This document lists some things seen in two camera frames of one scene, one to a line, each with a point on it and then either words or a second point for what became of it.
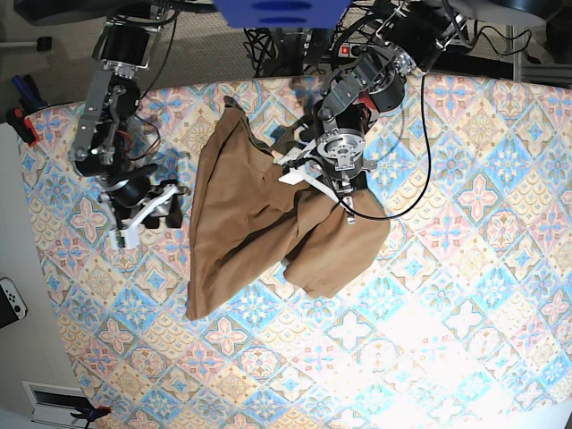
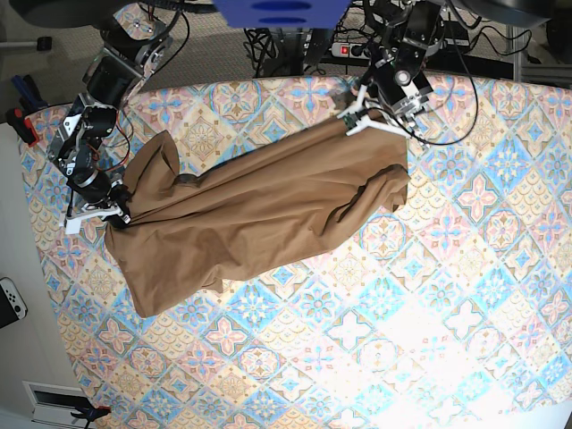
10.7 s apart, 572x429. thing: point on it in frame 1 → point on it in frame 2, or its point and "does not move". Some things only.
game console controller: [12, 305] does not move
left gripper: [162, 197] → [95, 195]
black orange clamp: [92, 414] does not move
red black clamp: [23, 126] does not move
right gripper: [342, 184] → [366, 112]
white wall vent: [54, 404] does not move
